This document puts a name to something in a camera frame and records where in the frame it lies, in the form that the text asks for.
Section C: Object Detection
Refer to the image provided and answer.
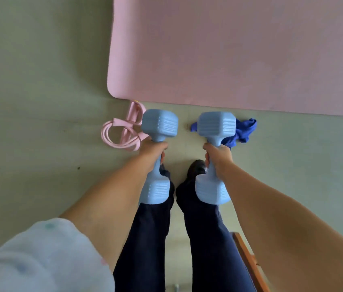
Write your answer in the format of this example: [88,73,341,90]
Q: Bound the white knit sleeve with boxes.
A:
[0,218,116,292]

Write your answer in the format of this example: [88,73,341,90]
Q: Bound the light blue dumbbell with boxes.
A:
[195,111,237,205]
[138,109,179,205]

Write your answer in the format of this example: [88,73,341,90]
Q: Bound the person's right hand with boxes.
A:
[203,143,235,181]

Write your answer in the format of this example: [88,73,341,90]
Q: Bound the dark navy trousers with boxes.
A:
[113,169,257,292]

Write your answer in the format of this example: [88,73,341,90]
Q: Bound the pink resistance band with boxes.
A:
[101,100,150,152]

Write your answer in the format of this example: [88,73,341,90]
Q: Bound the blue cloth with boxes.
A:
[190,118,257,149]

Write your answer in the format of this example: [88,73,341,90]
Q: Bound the pink exercise mat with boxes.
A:
[107,0,343,118]

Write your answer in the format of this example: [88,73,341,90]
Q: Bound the black shoe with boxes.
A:
[186,160,208,180]

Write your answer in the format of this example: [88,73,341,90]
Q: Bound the person's right forearm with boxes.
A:
[220,162,343,292]

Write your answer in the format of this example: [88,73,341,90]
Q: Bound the person's left hand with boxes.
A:
[137,139,169,174]

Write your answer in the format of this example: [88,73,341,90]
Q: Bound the brown wooden furniture edge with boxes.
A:
[231,232,271,292]

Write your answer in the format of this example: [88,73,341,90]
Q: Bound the person's left forearm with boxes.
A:
[59,155,154,272]

